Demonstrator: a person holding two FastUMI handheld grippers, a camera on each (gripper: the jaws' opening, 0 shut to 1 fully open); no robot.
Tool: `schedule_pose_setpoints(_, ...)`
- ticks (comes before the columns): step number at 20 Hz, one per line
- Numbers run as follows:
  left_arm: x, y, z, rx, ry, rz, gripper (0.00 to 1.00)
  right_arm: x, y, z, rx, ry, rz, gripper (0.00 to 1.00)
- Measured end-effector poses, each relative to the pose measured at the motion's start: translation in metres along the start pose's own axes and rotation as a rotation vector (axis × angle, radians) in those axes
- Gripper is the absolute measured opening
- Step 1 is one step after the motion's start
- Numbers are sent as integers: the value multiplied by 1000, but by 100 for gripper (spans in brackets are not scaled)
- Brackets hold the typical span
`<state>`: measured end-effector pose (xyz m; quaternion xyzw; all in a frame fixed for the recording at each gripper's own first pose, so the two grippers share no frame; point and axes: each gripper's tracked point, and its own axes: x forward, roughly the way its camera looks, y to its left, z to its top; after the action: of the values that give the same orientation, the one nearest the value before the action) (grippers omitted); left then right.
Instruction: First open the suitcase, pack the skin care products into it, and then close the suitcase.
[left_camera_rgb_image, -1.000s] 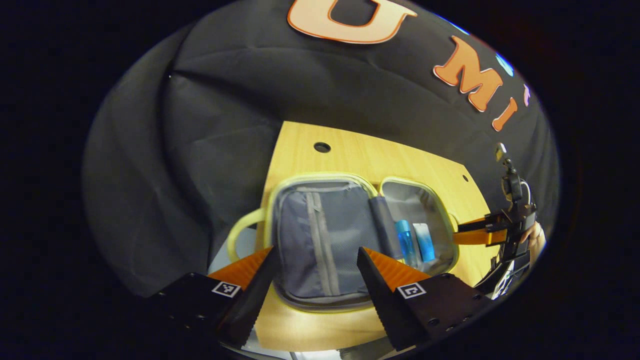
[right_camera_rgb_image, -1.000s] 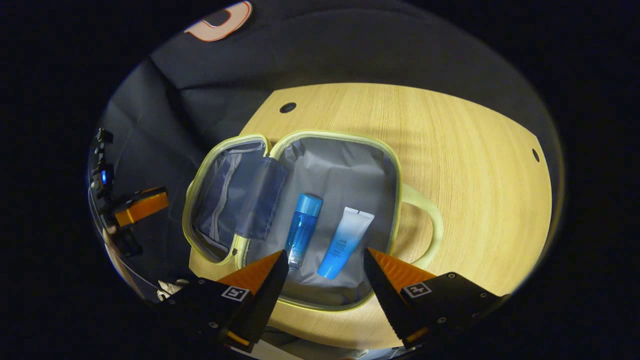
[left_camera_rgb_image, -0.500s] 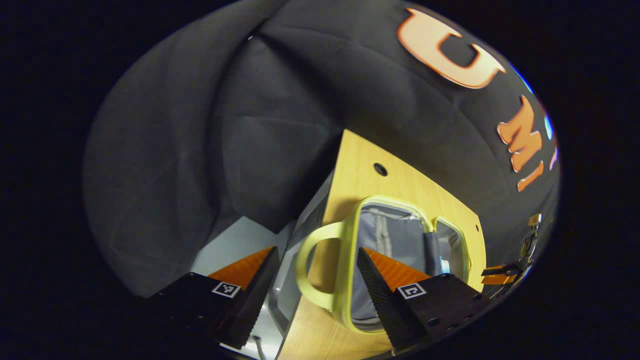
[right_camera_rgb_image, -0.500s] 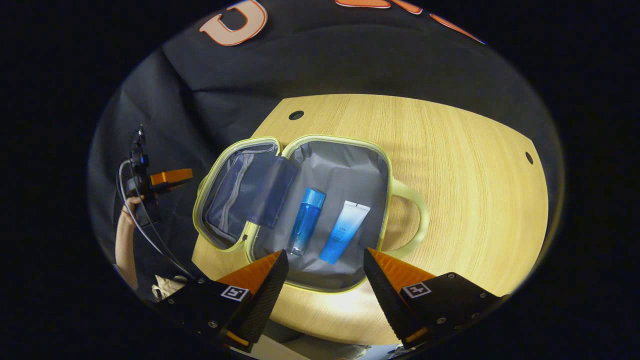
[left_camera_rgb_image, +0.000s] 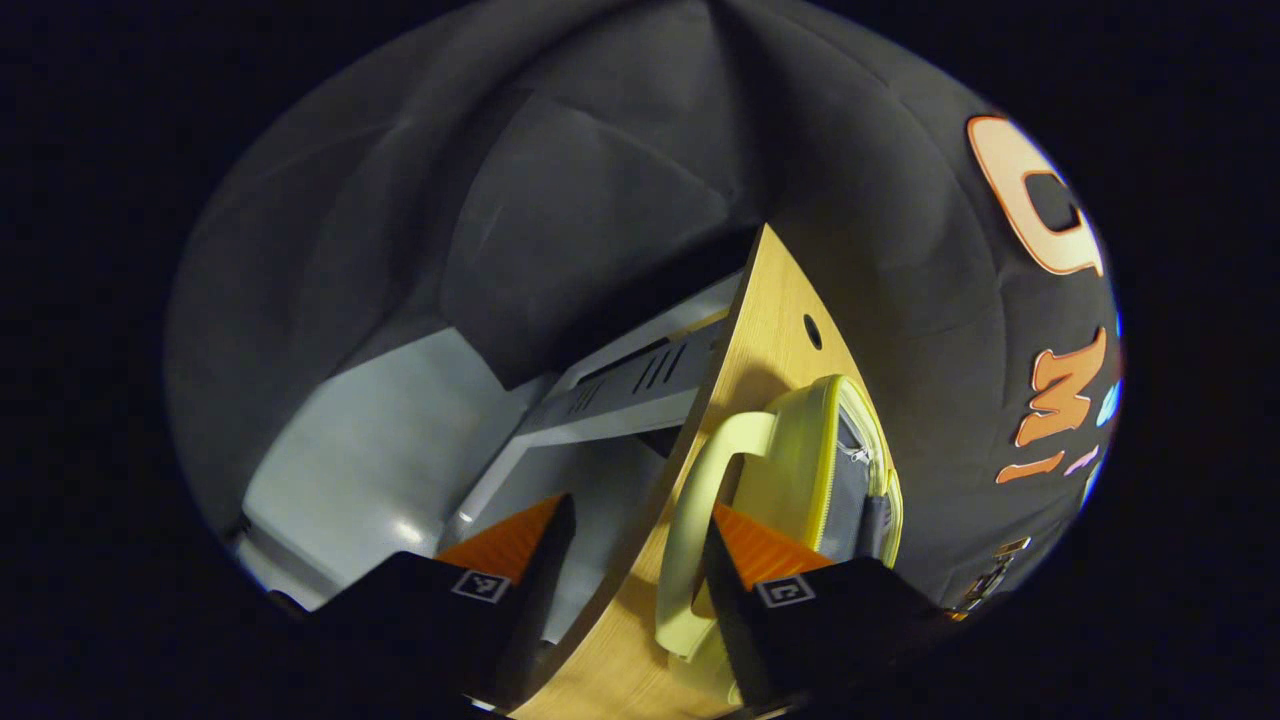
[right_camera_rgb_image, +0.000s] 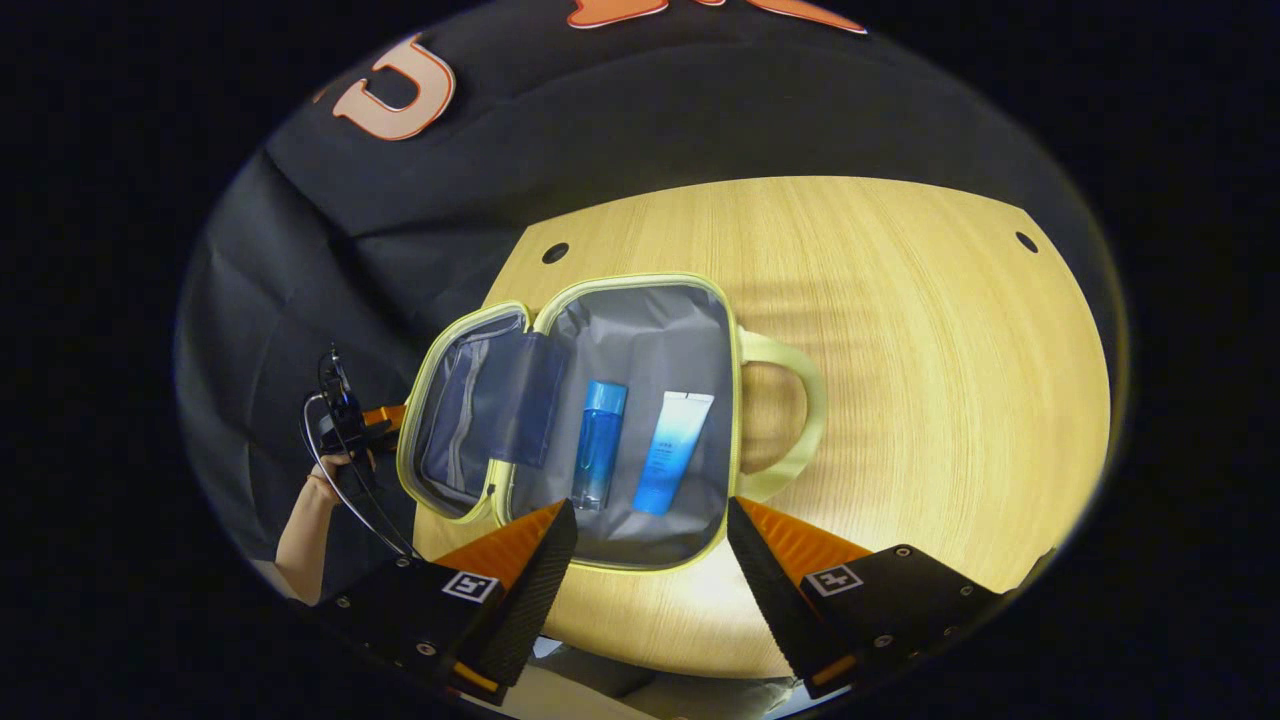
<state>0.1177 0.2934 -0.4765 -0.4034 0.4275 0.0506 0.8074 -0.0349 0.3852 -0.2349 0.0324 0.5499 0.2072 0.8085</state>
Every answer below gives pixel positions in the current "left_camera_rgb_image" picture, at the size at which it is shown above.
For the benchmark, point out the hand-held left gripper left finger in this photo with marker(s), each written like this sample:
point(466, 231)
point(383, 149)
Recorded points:
point(545, 590)

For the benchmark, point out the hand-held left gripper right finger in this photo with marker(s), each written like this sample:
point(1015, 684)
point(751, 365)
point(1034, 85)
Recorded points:
point(730, 620)

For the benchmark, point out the pale yellow suitcase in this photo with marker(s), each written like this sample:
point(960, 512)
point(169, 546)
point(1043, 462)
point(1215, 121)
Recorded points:
point(790, 470)

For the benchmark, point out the black backdrop cloth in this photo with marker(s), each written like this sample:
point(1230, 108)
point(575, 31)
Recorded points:
point(600, 150)

